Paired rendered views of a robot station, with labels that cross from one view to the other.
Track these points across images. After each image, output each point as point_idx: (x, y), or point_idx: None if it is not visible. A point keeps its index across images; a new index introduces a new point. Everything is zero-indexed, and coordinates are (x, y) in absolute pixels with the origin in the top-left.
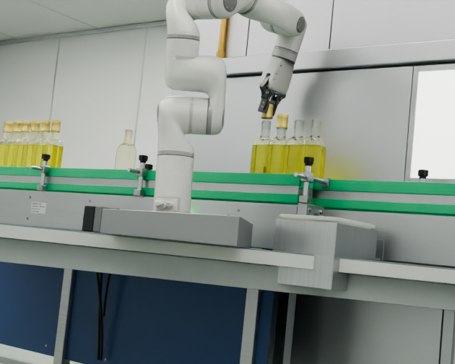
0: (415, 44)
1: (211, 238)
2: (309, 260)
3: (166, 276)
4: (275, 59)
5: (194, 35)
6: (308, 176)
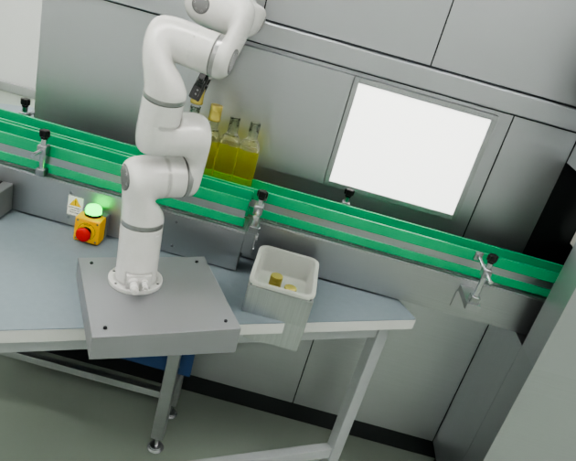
0: (361, 51)
1: (211, 349)
2: (280, 326)
3: None
4: None
5: (184, 101)
6: (261, 211)
